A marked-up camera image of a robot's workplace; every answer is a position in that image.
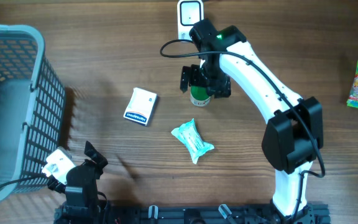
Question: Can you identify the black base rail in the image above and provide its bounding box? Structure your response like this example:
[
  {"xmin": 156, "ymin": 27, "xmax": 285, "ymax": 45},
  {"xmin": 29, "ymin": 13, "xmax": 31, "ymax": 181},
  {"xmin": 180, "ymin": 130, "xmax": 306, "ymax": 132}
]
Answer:
[{"xmin": 53, "ymin": 202, "xmax": 331, "ymax": 224}]

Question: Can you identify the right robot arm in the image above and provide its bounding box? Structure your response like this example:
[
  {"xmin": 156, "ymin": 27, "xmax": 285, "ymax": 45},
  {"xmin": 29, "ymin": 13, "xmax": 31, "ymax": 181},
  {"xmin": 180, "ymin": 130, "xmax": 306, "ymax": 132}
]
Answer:
[{"xmin": 180, "ymin": 19, "xmax": 323, "ymax": 221}]

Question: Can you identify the white blue plaster box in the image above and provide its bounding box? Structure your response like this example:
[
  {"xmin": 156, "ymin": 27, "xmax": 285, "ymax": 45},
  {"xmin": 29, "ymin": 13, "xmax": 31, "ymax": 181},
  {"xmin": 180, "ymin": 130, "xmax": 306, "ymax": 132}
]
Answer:
[{"xmin": 123, "ymin": 87, "xmax": 157, "ymax": 126}]

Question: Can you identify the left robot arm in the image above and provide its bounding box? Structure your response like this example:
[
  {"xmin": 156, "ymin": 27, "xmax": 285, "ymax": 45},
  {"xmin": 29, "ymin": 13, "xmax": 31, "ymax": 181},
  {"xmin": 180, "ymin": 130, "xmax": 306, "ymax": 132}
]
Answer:
[{"xmin": 53, "ymin": 141, "xmax": 110, "ymax": 224}]

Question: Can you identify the green lid jar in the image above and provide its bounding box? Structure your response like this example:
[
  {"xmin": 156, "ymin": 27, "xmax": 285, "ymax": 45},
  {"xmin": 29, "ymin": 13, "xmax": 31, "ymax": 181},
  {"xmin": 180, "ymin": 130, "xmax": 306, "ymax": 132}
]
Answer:
[{"xmin": 190, "ymin": 86, "xmax": 211, "ymax": 107}]

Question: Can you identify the teal wet wipes pack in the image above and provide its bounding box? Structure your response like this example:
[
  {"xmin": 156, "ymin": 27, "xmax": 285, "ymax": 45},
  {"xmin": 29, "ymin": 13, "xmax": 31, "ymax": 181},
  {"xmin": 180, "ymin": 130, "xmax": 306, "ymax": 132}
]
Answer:
[{"xmin": 171, "ymin": 119, "xmax": 214, "ymax": 164}]

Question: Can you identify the grey plastic mesh basket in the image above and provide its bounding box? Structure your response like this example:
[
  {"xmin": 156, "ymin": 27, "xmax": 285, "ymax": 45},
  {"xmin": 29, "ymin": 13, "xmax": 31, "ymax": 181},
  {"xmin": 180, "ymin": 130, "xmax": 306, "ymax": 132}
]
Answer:
[{"xmin": 0, "ymin": 25, "xmax": 66, "ymax": 202}]

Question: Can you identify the white barcode scanner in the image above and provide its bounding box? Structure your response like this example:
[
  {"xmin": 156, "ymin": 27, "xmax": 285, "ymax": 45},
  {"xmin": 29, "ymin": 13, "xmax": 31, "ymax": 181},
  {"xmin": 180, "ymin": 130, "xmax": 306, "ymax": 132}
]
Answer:
[{"xmin": 177, "ymin": 0, "xmax": 204, "ymax": 40}]

